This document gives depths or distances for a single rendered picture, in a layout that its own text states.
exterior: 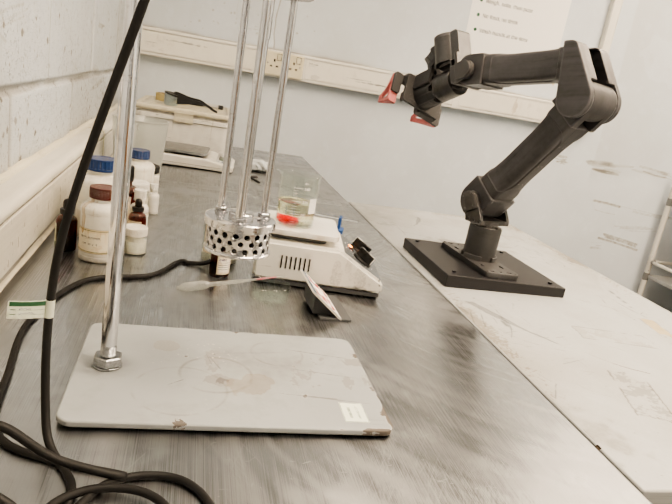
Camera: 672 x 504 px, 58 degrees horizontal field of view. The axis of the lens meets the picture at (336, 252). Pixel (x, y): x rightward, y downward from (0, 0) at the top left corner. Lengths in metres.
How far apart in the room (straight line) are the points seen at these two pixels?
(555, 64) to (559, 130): 0.11
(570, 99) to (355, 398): 0.64
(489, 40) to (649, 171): 1.00
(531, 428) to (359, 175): 1.93
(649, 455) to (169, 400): 0.49
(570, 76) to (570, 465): 0.64
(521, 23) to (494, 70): 1.51
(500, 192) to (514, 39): 1.59
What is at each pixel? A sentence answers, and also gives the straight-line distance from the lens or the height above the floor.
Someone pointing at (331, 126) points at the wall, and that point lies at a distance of 2.47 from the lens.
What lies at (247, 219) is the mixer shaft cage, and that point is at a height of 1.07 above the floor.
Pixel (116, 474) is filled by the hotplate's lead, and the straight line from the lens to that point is 0.50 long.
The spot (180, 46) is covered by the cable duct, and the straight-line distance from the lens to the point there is 2.35.
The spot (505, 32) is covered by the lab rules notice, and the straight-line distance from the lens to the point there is 2.68.
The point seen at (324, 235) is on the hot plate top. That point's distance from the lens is 0.92.
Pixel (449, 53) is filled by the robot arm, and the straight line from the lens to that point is 1.31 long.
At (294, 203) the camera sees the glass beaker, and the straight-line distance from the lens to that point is 0.92.
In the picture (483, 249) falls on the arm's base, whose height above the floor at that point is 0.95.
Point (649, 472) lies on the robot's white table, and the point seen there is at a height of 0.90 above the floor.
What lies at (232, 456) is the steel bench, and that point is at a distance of 0.54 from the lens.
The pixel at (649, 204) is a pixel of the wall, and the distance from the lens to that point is 3.19.
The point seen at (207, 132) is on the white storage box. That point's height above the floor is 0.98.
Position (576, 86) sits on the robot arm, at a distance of 1.08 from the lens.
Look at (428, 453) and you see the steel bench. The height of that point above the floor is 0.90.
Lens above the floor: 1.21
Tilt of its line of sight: 16 degrees down
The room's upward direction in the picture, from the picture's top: 10 degrees clockwise
